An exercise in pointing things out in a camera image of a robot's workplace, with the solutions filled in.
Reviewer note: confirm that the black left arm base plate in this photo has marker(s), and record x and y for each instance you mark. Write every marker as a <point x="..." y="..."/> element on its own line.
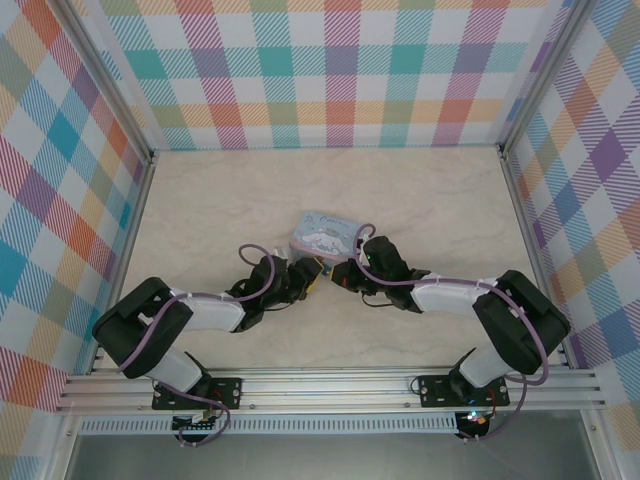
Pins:
<point x="227" y="392"/>

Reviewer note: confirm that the right lit circuit board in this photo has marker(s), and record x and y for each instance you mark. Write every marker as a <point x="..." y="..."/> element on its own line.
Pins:
<point x="475" y="418"/>

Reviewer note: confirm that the light blue cartoon tin box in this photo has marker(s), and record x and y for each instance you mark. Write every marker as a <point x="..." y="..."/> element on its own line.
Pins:
<point x="327" y="235"/>

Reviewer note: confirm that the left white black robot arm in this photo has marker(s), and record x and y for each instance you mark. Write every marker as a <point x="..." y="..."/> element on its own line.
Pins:
<point x="200" y="312"/>

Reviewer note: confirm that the aluminium mounting rail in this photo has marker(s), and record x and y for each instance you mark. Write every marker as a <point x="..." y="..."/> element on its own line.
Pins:
<point x="325" y="387"/>

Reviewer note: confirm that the aluminium frame post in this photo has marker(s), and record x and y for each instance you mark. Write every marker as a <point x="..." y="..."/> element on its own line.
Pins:
<point x="542" y="75"/>
<point x="107" y="80"/>

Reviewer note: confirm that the grey metal shelf panel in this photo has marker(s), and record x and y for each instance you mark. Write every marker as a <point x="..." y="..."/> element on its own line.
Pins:
<point x="325" y="457"/>

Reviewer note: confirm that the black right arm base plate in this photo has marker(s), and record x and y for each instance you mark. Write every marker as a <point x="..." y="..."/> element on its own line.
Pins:
<point x="435" y="392"/>

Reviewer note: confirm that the small blue gold padlock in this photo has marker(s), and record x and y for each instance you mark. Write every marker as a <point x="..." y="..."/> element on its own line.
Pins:
<point x="326" y="271"/>

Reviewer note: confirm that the aluminium table side rail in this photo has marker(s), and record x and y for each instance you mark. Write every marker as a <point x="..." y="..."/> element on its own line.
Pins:
<point x="532" y="240"/>
<point x="127" y="250"/>

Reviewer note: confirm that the left green circuit board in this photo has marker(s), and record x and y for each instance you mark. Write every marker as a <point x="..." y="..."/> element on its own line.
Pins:
<point x="195" y="426"/>

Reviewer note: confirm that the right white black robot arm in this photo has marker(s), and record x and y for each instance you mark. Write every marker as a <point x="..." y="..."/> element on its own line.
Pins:
<point x="500" y="310"/>

